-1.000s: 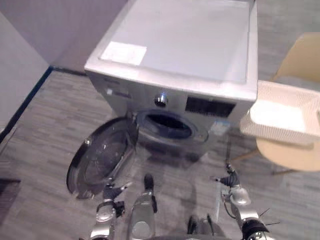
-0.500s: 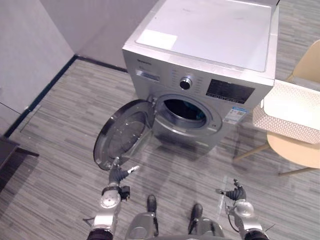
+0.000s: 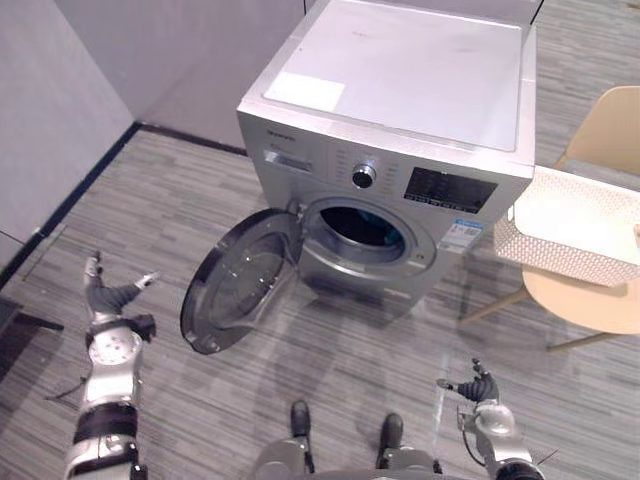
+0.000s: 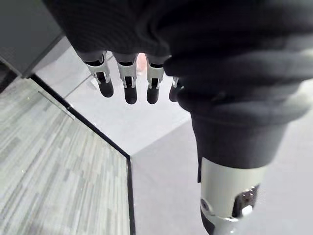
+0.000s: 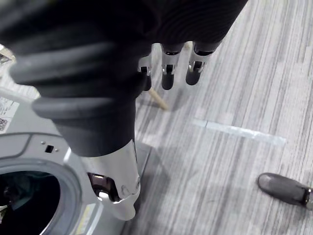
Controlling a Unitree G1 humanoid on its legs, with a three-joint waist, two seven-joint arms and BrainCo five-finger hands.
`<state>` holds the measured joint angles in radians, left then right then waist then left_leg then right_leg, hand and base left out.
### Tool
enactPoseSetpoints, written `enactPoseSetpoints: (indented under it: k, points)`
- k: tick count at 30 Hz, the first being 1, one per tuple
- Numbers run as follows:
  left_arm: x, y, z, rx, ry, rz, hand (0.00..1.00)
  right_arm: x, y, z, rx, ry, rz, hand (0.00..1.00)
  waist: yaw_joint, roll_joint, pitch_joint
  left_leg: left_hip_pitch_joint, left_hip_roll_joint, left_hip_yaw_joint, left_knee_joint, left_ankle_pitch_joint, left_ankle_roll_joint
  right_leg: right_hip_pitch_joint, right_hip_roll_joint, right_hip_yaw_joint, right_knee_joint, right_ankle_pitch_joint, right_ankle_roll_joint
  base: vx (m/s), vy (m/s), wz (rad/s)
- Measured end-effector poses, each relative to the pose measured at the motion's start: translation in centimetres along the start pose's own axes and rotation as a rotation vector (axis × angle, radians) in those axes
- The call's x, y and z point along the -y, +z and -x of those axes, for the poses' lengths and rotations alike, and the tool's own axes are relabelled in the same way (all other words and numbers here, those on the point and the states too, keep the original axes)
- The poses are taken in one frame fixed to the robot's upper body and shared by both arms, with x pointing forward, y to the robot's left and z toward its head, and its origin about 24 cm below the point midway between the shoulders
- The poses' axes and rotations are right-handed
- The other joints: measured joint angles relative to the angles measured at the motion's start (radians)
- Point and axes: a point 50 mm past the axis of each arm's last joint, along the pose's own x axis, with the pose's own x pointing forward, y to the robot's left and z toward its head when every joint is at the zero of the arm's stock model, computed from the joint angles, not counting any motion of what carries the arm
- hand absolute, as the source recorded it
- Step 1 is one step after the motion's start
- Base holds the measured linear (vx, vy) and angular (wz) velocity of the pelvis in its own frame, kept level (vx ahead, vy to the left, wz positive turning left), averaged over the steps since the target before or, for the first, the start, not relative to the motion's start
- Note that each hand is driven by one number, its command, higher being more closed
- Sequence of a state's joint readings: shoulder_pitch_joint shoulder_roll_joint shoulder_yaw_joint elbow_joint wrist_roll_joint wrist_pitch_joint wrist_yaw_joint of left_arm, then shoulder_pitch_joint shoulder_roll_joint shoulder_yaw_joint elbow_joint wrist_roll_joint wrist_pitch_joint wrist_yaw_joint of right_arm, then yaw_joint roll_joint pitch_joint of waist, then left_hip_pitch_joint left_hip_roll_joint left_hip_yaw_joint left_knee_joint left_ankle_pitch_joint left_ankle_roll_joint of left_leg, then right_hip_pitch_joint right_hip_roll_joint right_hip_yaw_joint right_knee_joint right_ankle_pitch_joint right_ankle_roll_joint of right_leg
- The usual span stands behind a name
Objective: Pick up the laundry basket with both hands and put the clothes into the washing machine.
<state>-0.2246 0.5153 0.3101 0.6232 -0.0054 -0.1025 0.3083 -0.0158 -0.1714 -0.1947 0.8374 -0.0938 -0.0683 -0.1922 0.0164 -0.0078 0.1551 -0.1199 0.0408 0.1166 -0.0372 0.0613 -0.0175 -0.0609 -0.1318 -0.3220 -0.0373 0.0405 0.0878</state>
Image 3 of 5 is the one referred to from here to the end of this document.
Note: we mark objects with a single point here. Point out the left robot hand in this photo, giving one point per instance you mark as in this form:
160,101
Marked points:
102,296

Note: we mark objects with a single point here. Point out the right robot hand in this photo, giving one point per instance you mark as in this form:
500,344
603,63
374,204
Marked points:
479,386

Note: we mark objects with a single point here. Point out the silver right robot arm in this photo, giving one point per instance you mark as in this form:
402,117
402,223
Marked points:
500,437

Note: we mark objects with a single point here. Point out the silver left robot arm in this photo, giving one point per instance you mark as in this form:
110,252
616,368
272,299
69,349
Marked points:
102,395

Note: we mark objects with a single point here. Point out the round washing machine door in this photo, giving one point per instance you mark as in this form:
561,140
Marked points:
240,280

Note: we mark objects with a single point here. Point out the white perforated laundry basket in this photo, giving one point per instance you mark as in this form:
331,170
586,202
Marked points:
570,225

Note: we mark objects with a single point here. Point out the silver front-load washing machine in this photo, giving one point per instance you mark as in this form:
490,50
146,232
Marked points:
395,150

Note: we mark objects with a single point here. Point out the robot right leg with dark foot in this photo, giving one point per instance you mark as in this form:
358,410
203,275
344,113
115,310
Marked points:
400,445

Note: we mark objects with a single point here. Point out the blue energy label sticker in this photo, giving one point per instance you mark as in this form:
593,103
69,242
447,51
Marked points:
465,235

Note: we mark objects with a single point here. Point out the beige chair with wooden legs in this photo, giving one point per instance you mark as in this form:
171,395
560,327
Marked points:
595,280

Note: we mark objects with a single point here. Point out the blue clothing in drum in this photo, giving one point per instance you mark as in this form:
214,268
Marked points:
377,225

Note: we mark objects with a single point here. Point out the white paper sheet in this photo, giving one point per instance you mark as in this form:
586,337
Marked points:
306,91

